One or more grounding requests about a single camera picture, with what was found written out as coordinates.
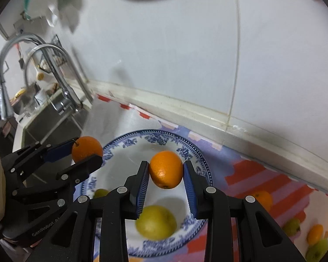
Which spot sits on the stainless steel sink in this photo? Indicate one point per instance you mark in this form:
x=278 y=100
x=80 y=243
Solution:
x=43 y=125

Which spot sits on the small green fruit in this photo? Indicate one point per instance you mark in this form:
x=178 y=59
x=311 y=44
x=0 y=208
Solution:
x=100 y=193

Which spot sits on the large yellow-green pear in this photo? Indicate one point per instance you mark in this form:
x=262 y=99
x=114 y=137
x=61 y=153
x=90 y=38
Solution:
x=155 y=222

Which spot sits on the yellow sponge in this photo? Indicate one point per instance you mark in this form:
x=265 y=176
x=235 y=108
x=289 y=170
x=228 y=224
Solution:
x=19 y=93

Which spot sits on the blue and white patterned plate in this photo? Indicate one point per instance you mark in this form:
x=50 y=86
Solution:
x=131 y=155

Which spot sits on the white plastic bag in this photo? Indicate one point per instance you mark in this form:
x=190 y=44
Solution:
x=52 y=15

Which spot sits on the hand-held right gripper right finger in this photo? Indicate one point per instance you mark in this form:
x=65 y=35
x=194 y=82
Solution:
x=190 y=188

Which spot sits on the large green fruit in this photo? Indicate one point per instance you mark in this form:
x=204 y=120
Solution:
x=317 y=251

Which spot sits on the chrome faucet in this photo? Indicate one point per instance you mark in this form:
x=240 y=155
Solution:
x=1 y=73
x=60 y=73

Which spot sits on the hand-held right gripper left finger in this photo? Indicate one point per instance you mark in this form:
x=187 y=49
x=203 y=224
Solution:
x=143 y=185

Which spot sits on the green fruit with dark stem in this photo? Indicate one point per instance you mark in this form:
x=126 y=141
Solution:
x=292 y=226

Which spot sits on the orange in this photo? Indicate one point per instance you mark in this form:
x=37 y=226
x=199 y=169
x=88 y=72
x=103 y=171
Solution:
x=87 y=147
x=165 y=169
x=315 y=234
x=263 y=200

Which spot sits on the colourful striped mat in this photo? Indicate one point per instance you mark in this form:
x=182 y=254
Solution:
x=243 y=174

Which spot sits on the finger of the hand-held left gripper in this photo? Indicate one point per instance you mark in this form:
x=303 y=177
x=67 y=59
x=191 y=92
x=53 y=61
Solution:
x=58 y=151
x=84 y=166

